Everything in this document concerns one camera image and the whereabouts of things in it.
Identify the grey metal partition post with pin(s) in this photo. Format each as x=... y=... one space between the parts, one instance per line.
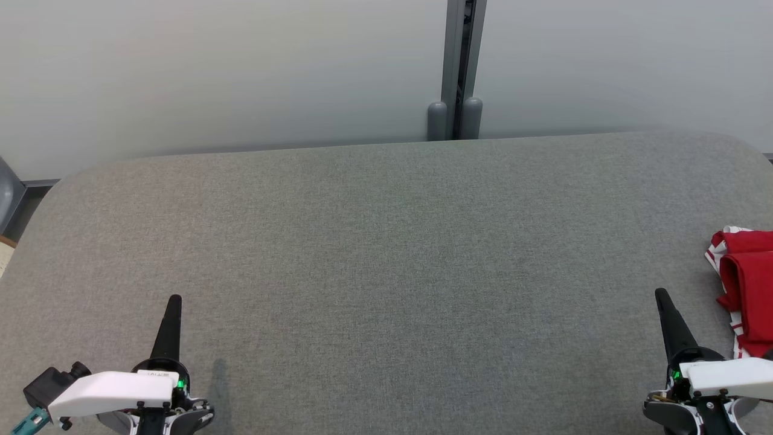
x=453 y=48

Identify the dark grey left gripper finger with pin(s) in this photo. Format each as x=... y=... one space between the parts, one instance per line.
x=169 y=332

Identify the grey cylindrical post foot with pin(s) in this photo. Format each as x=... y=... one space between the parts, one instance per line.
x=437 y=124
x=472 y=119

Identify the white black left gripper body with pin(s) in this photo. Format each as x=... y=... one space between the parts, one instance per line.
x=121 y=389

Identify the red shirt with white sleeves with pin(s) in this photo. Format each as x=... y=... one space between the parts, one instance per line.
x=755 y=296

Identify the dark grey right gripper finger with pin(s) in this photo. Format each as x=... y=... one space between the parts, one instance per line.
x=676 y=332

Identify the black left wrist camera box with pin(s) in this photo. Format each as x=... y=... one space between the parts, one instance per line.
x=48 y=383

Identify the red shorts with white stripe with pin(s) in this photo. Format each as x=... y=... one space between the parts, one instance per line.
x=749 y=241

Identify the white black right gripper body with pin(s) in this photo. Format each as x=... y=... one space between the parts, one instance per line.
x=731 y=374

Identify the grey metal frame leg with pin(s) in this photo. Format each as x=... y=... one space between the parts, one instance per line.
x=7 y=196

